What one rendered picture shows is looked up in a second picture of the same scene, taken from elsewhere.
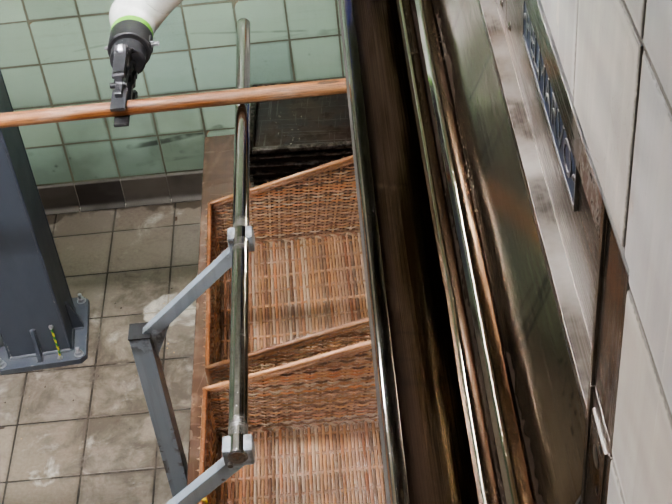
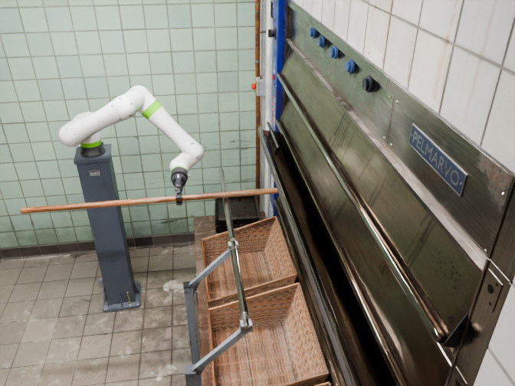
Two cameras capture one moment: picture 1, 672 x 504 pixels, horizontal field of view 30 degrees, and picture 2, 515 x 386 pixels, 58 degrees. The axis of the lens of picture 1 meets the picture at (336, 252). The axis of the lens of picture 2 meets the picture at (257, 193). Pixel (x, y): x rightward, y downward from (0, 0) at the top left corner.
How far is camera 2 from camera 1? 0.37 m
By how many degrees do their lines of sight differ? 13
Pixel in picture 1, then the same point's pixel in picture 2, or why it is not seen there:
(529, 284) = (413, 237)
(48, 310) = (127, 285)
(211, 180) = (198, 233)
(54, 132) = (128, 217)
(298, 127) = (234, 211)
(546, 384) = (433, 273)
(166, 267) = (171, 269)
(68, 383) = (133, 315)
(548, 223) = (433, 208)
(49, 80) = (128, 196)
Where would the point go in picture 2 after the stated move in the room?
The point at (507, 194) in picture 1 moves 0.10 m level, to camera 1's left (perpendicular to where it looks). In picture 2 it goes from (391, 207) to (355, 210)
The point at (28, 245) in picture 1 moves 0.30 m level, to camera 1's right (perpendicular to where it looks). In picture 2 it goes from (123, 258) to (167, 253)
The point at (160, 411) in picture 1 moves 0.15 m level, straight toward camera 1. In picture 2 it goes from (191, 318) to (200, 341)
